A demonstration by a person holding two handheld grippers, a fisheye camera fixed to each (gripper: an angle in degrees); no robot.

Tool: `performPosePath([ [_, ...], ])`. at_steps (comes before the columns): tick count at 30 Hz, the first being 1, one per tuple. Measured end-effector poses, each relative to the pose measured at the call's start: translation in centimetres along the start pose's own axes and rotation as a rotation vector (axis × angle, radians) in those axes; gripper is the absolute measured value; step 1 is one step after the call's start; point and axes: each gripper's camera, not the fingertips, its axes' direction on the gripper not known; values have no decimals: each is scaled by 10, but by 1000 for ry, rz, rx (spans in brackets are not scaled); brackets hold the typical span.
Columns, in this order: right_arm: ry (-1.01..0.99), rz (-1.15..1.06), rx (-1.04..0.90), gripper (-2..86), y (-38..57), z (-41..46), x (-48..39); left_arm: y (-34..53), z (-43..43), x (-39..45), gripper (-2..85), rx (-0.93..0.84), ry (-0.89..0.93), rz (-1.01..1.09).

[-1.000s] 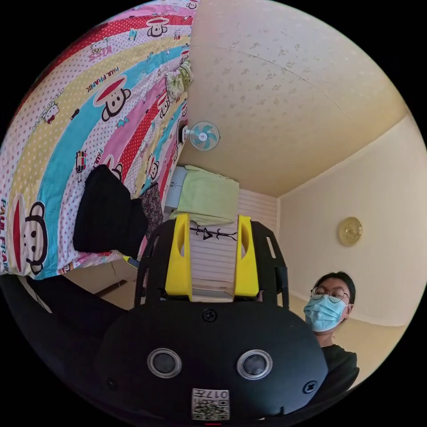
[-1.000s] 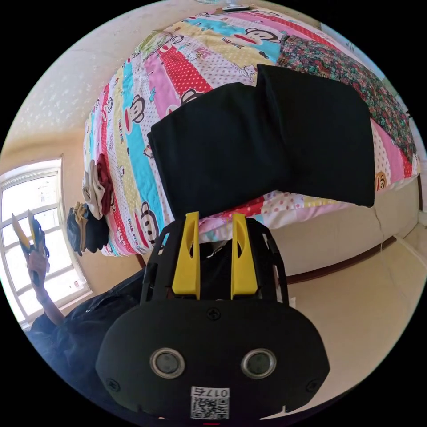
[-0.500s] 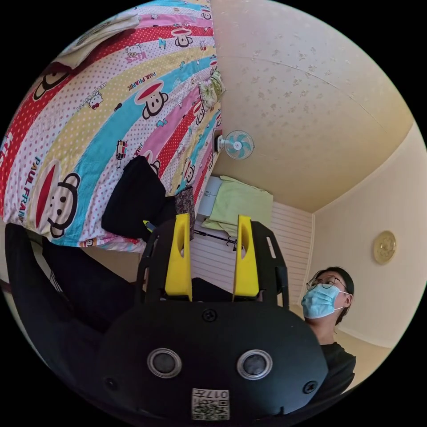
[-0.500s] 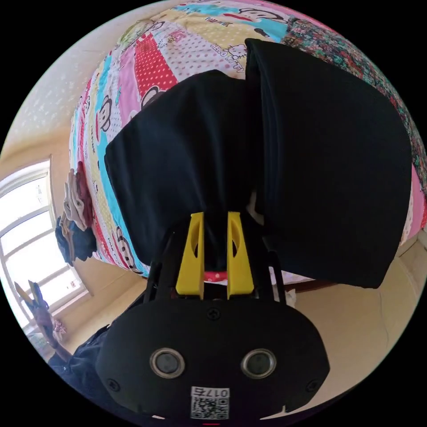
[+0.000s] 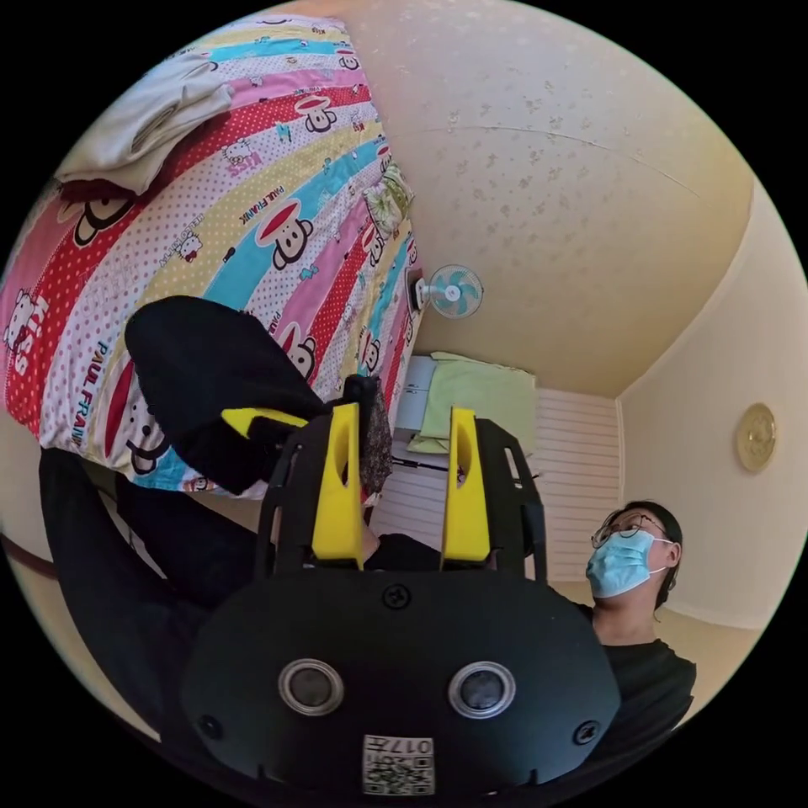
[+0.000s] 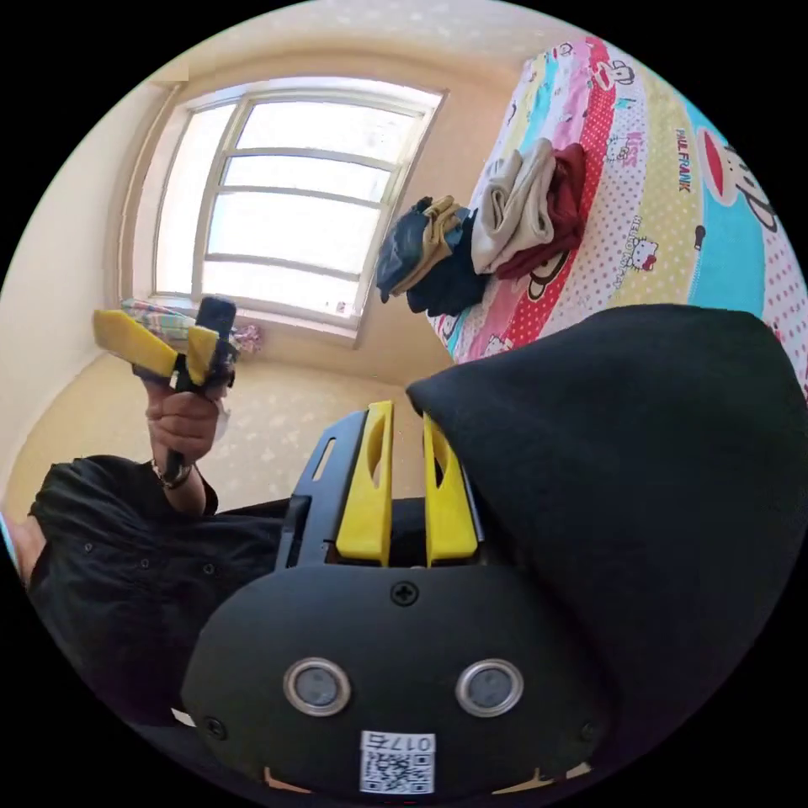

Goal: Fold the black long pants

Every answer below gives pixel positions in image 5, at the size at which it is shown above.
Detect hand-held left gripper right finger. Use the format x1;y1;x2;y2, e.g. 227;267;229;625
439;406;492;571

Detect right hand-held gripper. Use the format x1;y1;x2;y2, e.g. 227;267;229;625
220;407;311;471

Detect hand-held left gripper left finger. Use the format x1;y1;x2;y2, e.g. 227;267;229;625
311;402;364;571

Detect black long pants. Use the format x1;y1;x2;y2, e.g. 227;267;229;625
39;295;336;749

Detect green curtain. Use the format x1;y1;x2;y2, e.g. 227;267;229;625
406;350;539;457

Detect bed with cartoon printed sheet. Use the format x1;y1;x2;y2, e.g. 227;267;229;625
0;12;426;501

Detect white and teal fan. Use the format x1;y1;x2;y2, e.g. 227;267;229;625
413;263;486;318

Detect person's body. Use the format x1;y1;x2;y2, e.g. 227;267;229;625
549;499;699;794

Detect floral green pillow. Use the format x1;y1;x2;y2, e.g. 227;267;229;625
363;162;416;241

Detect pile of clothes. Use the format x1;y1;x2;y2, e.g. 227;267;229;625
53;50;237;194

